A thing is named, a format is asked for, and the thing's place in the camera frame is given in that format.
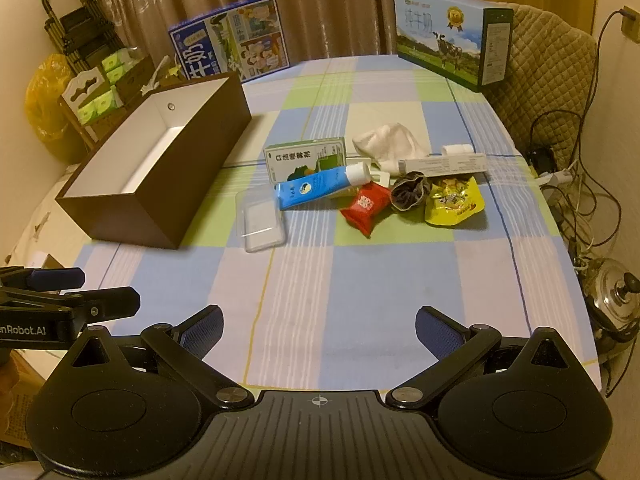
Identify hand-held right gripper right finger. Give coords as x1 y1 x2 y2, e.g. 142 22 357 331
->
385 304 577 409

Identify checkered tablecloth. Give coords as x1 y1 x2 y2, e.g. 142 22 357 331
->
75 55 601 396

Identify wall outlet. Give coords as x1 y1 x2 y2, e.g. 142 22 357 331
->
617 5 640 43

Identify black power cable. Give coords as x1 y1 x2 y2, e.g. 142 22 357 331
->
530 7 632 171

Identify red snack packet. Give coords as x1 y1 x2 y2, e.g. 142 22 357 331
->
340 182 392 239

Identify green medicine box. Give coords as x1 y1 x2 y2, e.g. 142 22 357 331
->
263 136 348 185

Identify cardboard box with white flap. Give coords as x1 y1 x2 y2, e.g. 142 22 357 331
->
60 71 128 151

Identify black folding rack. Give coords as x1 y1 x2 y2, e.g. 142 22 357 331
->
41 0 121 86

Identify crumpled clear plastic bag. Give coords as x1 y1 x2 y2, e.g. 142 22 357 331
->
141 55 173 95

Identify yellow plastic bag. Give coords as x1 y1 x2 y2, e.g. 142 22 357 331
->
25 54 83 163

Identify blue milk carton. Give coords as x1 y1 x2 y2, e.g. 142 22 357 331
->
167 0 292 84

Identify stack of green tissue packs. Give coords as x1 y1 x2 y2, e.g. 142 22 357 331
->
101 51 135 83
75 87 121 126

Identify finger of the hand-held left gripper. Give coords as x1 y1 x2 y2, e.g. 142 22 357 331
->
0 266 86 292
0 286 142 323

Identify yellow snack pouch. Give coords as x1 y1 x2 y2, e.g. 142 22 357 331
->
424 176 487 228

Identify white power strip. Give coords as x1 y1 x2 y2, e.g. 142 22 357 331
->
537 169 576 188

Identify brown storage box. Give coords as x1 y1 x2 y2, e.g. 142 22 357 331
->
54 71 252 251

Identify long white ointment box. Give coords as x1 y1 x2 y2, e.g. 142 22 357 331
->
397 154 488 177

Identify brown cardboard box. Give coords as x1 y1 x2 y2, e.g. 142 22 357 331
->
100 47 157 111

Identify blue toothpaste tube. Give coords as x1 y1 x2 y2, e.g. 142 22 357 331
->
276 162 372 211

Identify tangle of cables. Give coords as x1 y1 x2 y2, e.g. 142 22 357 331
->
542 160 631 273

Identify white hair clip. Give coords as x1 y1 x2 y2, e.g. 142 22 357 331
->
357 157 393 190

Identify metal kettle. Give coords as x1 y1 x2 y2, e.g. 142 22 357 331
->
580 257 640 361

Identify white sock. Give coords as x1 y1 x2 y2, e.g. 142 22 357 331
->
352 124 430 173

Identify dark scrunchie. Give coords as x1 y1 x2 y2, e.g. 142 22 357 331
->
390 171 432 212

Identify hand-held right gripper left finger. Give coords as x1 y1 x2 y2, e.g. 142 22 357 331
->
69 304 256 410

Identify white green milk carton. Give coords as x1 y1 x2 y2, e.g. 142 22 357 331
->
393 0 515 93

